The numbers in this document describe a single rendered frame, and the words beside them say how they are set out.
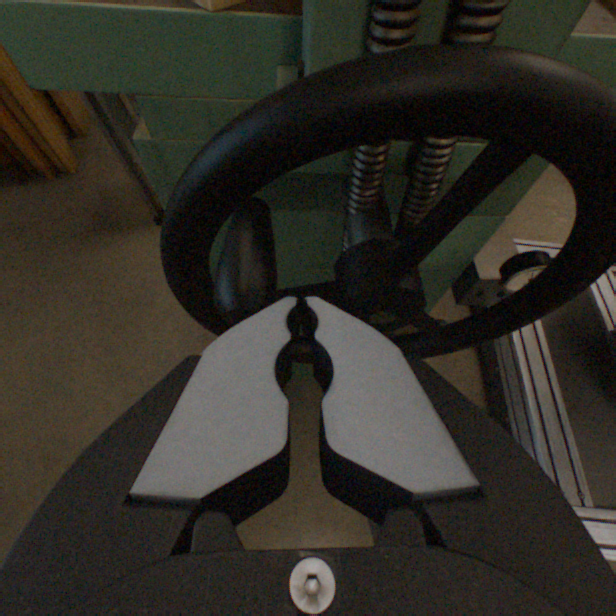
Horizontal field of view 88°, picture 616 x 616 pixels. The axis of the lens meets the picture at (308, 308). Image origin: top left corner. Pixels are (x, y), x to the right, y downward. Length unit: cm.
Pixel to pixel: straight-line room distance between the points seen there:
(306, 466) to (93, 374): 71
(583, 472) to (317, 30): 97
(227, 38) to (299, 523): 97
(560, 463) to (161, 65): 100
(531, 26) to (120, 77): 29
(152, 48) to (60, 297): 115
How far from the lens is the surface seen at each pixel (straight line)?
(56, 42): 37
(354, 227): 25
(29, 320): 141
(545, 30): 25
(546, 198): 194
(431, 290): 61
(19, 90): 169
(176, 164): 40
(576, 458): 102
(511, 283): 52
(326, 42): 22
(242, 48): 33
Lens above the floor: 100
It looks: 61 degrees down
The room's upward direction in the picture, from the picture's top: 7 degrees clockwise
